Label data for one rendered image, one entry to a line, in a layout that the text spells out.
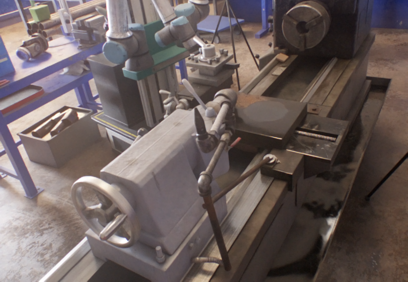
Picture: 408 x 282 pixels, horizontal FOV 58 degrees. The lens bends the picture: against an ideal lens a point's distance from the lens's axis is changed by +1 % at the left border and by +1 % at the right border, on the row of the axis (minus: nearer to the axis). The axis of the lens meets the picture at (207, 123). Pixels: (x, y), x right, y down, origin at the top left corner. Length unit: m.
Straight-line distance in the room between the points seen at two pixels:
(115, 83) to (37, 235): 1.15
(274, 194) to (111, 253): 0.59
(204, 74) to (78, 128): 1.84
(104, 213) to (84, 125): 2.45
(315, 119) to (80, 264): 1.10
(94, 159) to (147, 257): 2.25
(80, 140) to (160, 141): 2.34
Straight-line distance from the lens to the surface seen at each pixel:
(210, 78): 1.69
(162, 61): 2.51
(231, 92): 1.41
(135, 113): 2.92
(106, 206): 0.99
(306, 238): 1.80
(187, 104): 1.59
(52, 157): 3.26
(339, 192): 2.04
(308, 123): 1.67
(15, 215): 3.02
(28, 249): 2.71
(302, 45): 2.22
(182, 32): 2.03
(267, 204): 1.32
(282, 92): 2.27
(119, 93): 2.80
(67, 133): 3.29
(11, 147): 2.90
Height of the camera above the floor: 1.75
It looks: 31 degrees down
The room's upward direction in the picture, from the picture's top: 7 degrees counter-clockwise
